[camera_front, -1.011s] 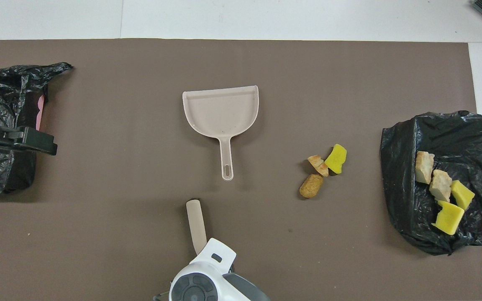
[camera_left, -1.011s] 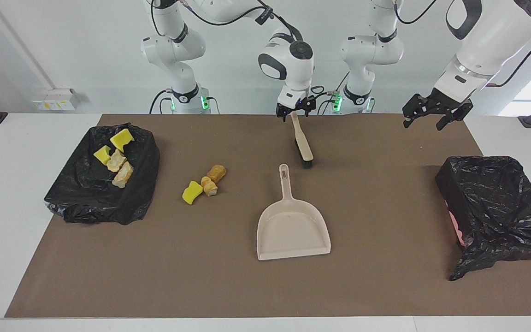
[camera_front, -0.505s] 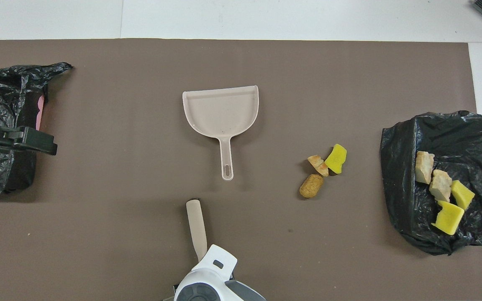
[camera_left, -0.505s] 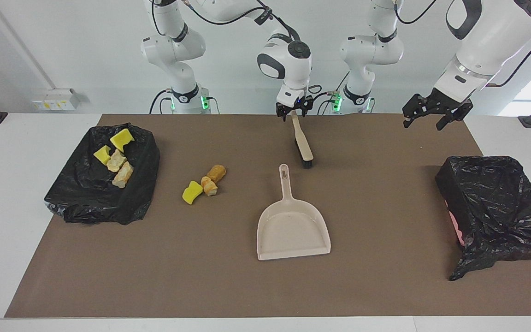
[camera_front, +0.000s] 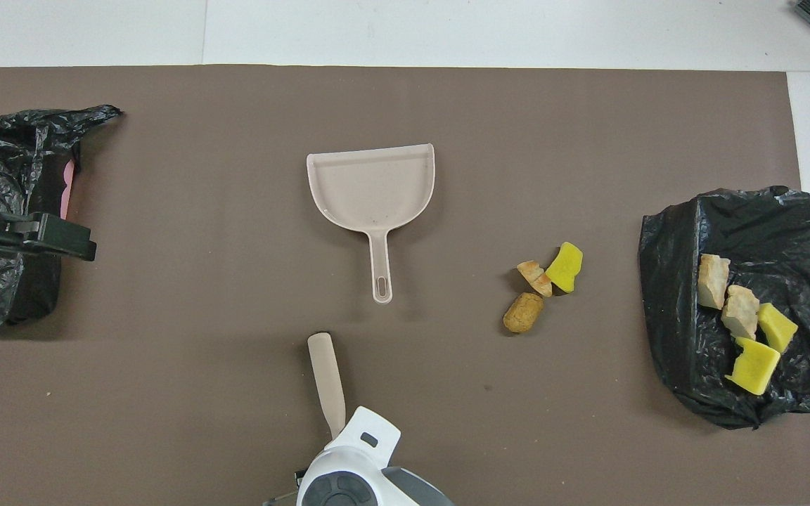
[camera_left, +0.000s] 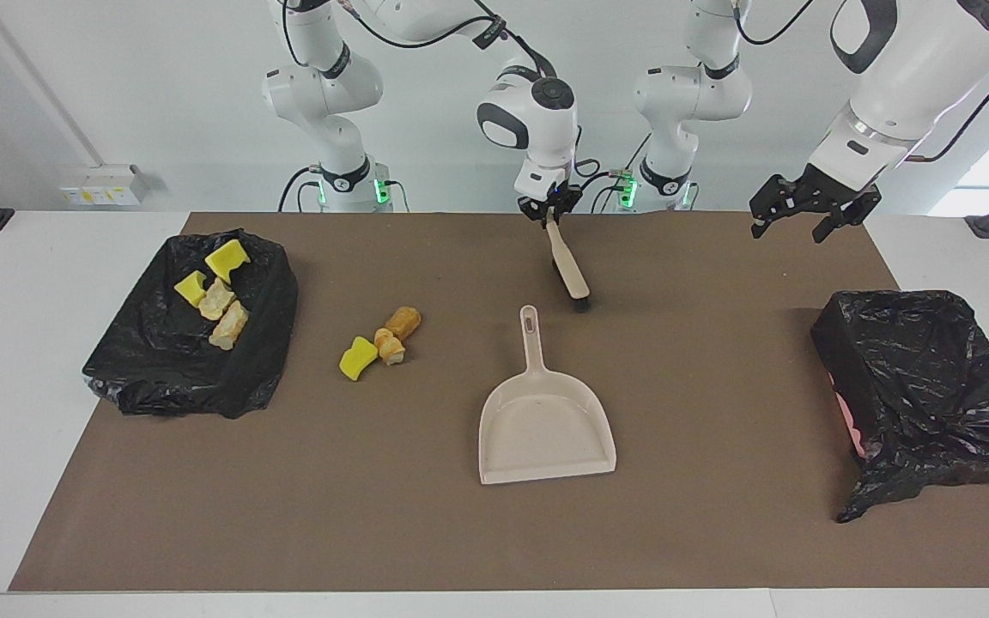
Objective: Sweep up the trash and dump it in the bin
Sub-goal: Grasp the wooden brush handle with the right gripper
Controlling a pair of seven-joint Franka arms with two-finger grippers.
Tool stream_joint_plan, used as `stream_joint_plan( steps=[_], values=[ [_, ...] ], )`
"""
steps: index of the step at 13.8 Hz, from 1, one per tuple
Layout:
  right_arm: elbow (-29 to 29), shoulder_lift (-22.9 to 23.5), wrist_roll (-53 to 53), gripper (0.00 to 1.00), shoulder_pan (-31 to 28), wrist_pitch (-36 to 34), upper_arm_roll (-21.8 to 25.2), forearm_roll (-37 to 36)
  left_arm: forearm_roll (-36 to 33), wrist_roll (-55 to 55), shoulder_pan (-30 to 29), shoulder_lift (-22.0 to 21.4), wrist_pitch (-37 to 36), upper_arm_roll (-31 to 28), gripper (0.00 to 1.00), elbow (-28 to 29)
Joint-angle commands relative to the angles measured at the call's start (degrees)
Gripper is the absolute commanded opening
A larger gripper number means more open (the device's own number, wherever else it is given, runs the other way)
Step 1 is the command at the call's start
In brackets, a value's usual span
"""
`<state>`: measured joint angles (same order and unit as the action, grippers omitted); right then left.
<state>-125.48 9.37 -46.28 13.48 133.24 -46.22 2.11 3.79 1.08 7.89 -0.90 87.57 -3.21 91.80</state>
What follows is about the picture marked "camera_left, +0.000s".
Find pink plastic bin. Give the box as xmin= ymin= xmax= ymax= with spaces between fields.
xmin=832 ymin=388 xmax=866 ymax=458

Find striped croissant bread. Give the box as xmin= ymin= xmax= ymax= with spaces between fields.
xmin=208 ymin=300 xmax=251 ymax=352

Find black base power cable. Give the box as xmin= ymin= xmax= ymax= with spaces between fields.
xmin=278 ymin=166 xmax=317 ymax=213
xmin=567 ymin=169 xmax=633 ymax=214

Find brown round bread roll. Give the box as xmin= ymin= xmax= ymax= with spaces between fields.
xmin=384 ymin=306 xmax=423 ymax=341

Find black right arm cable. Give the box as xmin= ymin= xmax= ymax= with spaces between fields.
xmin=282 ymin=0 xmax=624 ymax=198

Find black bag over pink bin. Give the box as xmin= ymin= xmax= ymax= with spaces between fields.
xmin=810 ymin=289 xmax=989 ymax=524

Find beige plastic dustpan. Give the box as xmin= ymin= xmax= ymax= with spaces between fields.
xmin=477 ymin=305 xmax=618 ymax=487

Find sliced bread crust piece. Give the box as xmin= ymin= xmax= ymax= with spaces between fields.
xmin=373 ymin=327 xmax=407 ymax=367

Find black trash bag bin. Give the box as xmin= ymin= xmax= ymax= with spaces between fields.
xmin=82 ymin=227 xmax=300 ymax=421

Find brown table mat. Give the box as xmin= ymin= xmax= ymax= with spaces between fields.
xmin=7 ymin=210 xmax=989 ymax=593

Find yellow curved sponge piece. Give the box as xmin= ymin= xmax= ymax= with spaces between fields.
xmin=338 ymin=336 xmax=380 ymax=383

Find white wall socket box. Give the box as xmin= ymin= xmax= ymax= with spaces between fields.
xmin=58 ymin=164 xmax=149 ymax=208

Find green yellow sponge piece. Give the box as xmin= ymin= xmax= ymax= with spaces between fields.
xmin=173 ymin=270 xmax=209 ymax=308

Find yellow notched sponge piece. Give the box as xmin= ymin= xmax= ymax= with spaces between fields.
xmin=205 ymin=239 xmax=252 ymax=285

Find beige brush black bristles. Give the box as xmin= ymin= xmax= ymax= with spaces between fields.
xmin=545 ymin=215 xmax=592 ymax=313

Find small pale bread chunk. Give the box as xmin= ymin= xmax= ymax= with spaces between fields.
xmin=197 ymin=278 xmax=237 ymax=322

